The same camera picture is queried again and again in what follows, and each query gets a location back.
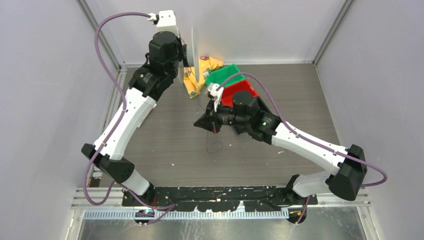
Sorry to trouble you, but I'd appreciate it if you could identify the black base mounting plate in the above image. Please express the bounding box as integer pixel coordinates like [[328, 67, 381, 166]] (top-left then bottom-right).
[[139, 185, 306, 213]]

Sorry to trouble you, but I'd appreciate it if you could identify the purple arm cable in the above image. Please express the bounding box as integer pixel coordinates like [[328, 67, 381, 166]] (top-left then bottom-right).
[[82, 12, 157, 206], [215, 72, 388, 188]]

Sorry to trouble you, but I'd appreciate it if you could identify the grey plastic cable spool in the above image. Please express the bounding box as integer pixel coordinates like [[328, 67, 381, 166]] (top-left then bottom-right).
[[177, 26, 200, 84]]

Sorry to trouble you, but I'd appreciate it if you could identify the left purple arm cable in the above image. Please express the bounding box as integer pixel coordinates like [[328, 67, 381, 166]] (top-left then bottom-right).
[[82, 12, 157, 206]]

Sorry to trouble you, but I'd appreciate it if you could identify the green plastic bin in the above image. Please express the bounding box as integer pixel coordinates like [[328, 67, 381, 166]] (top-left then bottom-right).
[[205, 64, 246, 88]]

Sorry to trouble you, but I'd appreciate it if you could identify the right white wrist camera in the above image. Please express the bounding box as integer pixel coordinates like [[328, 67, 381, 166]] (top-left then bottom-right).
[[207, 82, 224, 112]]

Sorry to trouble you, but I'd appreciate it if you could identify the white slotted cable duct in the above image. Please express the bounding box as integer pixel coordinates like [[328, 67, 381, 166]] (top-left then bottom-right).
[[82, 207, 289, 220]]

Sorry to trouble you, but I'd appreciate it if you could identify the yellow patterned cloth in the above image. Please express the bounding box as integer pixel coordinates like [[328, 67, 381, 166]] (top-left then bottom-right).
[[183, 56, 224, 99]]

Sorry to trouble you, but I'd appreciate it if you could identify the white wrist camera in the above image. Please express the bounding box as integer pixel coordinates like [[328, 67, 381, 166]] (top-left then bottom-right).
[[207, 82, 224, 112], [147, 10, 181, 38]]

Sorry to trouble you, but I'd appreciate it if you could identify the red plastic bin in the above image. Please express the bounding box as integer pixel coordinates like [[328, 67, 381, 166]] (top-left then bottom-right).
[[220, 79, 260, 109]]

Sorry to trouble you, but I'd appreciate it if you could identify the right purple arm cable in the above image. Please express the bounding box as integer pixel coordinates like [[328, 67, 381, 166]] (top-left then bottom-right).
[[215, 72, 388, 188]]

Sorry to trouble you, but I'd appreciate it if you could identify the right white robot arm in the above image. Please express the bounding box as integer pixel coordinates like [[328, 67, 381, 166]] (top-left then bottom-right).
[[193, 91, 368, 205]]

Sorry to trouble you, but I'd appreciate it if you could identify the black plastic bin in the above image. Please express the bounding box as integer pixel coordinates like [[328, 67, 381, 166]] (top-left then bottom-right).
[[256, 96, 273, 116]]

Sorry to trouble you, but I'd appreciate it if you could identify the white patterned cloth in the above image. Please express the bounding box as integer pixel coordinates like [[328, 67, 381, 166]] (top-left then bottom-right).
[[137, 103, 157, 128]]

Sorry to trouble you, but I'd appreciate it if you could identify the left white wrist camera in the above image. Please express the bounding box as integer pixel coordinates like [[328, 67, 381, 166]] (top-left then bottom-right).
[[147, 10, 181, 38]]

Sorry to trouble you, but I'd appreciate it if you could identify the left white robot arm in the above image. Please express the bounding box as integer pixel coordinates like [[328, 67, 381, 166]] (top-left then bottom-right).
[[81, 31, 187, 207]]

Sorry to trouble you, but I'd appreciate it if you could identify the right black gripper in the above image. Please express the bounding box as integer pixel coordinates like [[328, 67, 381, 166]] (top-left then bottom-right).
[[194, 98, 250, 135]]

